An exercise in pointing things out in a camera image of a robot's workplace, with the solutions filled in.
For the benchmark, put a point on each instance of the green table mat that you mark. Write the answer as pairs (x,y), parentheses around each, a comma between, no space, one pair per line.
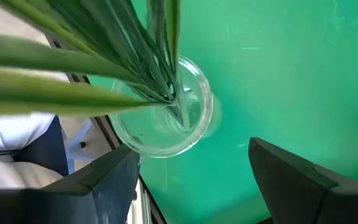
(291,77)

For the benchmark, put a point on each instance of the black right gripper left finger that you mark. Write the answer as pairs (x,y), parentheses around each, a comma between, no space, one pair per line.
(73,205)

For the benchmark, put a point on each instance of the black diagonal frame strut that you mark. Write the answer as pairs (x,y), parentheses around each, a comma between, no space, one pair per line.
(42,146)

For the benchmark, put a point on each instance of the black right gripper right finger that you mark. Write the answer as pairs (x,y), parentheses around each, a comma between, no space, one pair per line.
(291,193)

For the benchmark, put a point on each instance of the red artificial flower bunch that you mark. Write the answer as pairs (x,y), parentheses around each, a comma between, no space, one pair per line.
(42,56)

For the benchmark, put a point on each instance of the clear glass vase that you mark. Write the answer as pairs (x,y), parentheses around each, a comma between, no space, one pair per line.
(154,137)

